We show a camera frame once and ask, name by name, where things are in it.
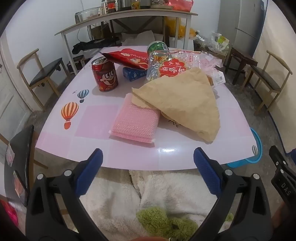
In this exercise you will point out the white plastic bag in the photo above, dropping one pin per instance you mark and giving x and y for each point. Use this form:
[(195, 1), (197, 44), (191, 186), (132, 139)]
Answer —
[(220, 41)]

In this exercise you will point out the wooden chair with black seat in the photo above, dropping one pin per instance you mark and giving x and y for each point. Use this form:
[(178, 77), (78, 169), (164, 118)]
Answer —
[(44, 71), (268, 78)]

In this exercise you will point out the white side table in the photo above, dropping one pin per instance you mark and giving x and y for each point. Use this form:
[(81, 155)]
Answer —
[(120, 19)]

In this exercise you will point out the clear plastic wrapper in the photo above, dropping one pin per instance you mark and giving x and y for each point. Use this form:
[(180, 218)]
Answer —
[(210, 60)]

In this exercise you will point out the silver rice cooker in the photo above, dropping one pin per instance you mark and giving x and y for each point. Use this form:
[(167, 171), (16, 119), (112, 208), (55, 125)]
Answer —
[(123, 4)]

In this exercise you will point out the black cloth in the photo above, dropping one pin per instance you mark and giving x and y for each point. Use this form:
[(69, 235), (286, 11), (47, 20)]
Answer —
[(92, 44)]

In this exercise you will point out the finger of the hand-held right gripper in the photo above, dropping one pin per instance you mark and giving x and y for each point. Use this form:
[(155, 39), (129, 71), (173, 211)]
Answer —
[(278, 160)]

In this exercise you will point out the white and orange carton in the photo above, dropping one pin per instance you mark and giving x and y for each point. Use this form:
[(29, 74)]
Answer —
[(218, 78)]

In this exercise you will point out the red snack packet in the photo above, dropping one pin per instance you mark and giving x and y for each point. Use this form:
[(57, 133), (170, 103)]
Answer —
[(129, 59)]

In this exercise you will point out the yellow plastic bag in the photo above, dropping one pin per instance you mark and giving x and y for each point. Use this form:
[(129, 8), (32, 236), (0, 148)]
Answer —
[(179, 27)]

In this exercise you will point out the green plastic bottle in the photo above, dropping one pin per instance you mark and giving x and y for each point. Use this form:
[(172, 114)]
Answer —
[(157, 46)]

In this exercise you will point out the glass container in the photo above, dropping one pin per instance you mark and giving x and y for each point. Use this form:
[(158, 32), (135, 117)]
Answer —
[(87, 15)]

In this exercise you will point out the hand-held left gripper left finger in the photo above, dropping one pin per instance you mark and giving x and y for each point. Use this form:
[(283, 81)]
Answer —
[(90, 171)]

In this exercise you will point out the brown cardboard box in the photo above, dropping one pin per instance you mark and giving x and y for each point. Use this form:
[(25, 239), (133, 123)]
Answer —
[(219, 55)]

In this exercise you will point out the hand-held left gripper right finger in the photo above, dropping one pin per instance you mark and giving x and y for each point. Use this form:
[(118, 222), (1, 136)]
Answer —
[(207, 172)]

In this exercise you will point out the grey refrigerator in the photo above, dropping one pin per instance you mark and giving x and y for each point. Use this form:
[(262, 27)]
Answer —
[(251, 20)]

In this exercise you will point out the dark wooden stool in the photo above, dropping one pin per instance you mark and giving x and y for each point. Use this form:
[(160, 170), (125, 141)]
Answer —
[(242, 60)]

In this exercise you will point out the blue toothpaste box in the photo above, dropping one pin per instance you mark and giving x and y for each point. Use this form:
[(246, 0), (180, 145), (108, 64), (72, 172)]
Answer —
[(134, 74)]

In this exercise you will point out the white door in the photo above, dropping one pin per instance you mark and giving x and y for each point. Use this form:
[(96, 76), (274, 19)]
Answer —
[(11, 99)]

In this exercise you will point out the blue plastic wastebasket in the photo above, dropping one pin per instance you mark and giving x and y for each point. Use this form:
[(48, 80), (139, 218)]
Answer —
[(253, 153)]

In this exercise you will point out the pink bubble wrap mailer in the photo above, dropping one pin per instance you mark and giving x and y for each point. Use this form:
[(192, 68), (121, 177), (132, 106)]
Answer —
[(135, 120)]

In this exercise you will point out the red jar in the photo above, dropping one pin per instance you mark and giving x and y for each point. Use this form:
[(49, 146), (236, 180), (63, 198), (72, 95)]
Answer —
[(111, 6)]

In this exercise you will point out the grey pillow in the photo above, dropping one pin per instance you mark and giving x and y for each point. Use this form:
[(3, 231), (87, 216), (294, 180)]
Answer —
[(138, 38)]

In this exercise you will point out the jar with orange contents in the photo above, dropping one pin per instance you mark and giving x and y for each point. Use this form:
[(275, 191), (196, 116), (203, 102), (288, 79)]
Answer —
[(135, 4)]

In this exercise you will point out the clear bag with red label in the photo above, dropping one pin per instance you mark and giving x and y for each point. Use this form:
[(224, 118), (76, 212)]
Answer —
[(171, 66)]

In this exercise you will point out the brown paper sheet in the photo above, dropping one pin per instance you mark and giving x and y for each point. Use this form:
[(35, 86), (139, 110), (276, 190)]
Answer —
[(185, 102)]

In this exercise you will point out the red plastic bag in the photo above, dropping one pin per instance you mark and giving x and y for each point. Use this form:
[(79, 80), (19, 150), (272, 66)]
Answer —
[(181, 4)]

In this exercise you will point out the red drink can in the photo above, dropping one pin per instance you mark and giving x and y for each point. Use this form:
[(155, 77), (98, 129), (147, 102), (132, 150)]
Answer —
[(105, 76)]

